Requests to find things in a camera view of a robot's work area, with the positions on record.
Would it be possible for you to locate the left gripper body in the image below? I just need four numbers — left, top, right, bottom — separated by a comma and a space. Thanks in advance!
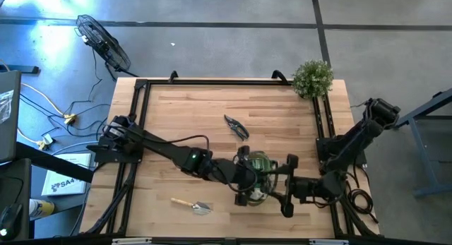
211, 158, 258, 195

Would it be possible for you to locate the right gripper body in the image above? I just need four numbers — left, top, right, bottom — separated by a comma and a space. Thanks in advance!
287, 174, 321, 203

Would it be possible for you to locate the green plastic spray bottle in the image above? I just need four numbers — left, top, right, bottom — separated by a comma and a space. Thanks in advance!
248, 150, 275, 177

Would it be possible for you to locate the cream teal-trimmed gardening bag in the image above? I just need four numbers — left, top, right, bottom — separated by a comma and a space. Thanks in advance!
242, 148, 284, 208

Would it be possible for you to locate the black pruner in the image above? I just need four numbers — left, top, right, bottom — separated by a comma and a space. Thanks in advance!
223, 114, 251, 142

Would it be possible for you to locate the clear plastic bag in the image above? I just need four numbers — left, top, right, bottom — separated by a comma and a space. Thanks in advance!
0, 89, 15, 125

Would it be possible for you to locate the white rounded bar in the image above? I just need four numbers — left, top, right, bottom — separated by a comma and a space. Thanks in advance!
308, 238, 351, 245
112, 237, 153, 245

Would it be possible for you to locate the green potted plant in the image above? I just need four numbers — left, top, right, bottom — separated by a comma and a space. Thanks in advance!
291, 59, 335, 100

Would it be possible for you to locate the white cardboard box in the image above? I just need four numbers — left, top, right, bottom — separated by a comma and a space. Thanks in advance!
40, 152, 93, 198

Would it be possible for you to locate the yellow power plug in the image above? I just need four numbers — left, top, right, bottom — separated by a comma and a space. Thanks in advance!
36, 134, 55, 152
62, 112, 78, 126

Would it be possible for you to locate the black floor fan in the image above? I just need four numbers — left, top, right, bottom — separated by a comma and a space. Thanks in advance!
74, 13, 140, 78

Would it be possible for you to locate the black desk beam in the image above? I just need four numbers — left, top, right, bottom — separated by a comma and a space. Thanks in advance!
15, 141, 95, 184

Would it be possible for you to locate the yellow spray can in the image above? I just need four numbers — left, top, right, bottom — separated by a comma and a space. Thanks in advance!
28, 198, 56, 219

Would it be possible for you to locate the black side desk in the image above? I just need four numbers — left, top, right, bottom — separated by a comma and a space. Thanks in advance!
0, 157, 33, 241

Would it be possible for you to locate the black computer mouse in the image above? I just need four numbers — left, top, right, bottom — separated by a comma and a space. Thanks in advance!
0, 203, 23, 241

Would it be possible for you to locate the black flat bar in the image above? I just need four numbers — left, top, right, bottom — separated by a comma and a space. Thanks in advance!
0, 64, 41, 76

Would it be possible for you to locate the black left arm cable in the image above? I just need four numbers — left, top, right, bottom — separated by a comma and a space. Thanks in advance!
155, 133, 212, 158

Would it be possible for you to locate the coiled black cable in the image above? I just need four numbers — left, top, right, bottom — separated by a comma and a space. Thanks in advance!
345, 179, 380, 225

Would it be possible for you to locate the black aluminium table frame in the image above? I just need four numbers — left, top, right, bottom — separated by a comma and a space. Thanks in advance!
79, 70, 381, 239

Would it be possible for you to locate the blue-grey metal table frame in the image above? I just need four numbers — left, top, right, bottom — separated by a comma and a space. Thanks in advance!
388, 87, 452, 198

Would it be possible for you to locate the black fan power cable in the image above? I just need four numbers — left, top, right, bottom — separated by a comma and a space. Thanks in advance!
64, 48, 104, 116

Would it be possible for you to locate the white power cable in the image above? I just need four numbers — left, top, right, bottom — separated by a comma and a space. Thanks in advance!
19, 81, 68, 116

